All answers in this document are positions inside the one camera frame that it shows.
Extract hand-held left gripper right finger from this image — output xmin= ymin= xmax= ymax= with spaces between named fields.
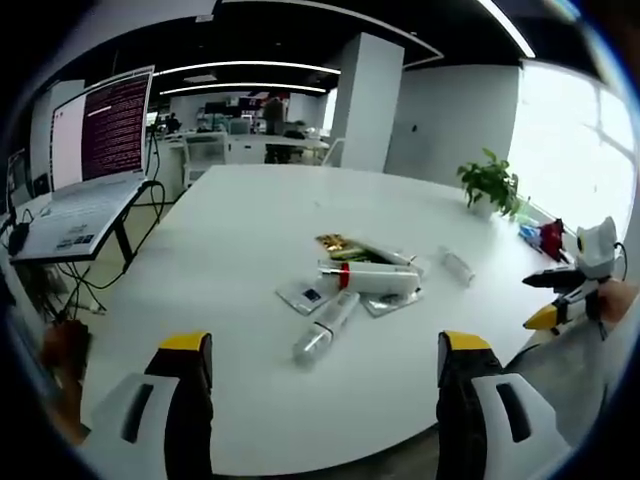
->
xmin=434 ymin=329 xmax=572 ymax=480

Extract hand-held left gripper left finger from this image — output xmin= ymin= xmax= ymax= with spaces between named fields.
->
xmin=85 ymin=329 xmax=215 ymax=480

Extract small clear skincare bottle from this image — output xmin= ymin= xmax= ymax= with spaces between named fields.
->
xmin=438 ymin=245 xmax=477 ymax=287

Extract clear packet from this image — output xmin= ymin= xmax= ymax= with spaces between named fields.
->
xmin=360 ymin=288 xmax=425 ymax=318

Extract white skincare tube red band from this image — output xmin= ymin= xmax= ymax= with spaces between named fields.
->
xmin=316 ymin=260 xmax=422 ymax=295

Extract clear skincare bottle white cap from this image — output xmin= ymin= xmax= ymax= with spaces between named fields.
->
xmin=291 ymin=289 xmax=362 ymax=370

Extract white skincare sachet blue patch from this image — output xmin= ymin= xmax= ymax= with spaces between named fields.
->
xmin=275 ymin=281 xmax=334 ymax=315

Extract gold skincare packet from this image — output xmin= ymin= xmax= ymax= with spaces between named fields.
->
xmin=314 ymin=232 xmax=357 ymax=253

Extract person's right hand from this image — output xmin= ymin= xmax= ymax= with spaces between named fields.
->
xmin=595 ymin=280 xmax=640 ymax=324

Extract blue packet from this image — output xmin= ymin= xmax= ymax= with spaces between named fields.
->
xmin=517 ymin=223 xmax=544 ymax=247

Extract brown object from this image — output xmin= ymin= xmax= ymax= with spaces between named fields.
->
xmin=38 ymin=319 xmax=94 ymax=449

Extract white plant pot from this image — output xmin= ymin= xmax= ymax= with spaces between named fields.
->
xmin=468 ymin=195 xmax=497 ymax=220

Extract green potted plant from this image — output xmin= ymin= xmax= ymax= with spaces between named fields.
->
xmin=455 ymin=147 xmax=522 ymax=221

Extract black laptop stand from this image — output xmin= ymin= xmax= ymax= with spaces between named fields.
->
xmin=107 ymin=180 xmax=166 ymax=266

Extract open silver laptop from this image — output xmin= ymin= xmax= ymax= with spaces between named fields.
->
xmin=9 ymin=64 xmax=156 ymax=261

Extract white background desk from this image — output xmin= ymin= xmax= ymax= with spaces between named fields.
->
xmin=227 ymin=130 xmax=331 ymax=164

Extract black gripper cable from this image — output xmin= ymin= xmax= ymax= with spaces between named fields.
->
xmin=613 ymin=241 xmax=629 ymax=284

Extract black cables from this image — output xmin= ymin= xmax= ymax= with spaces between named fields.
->
xmin=37 ymin=259 xmax=129 ymax=321

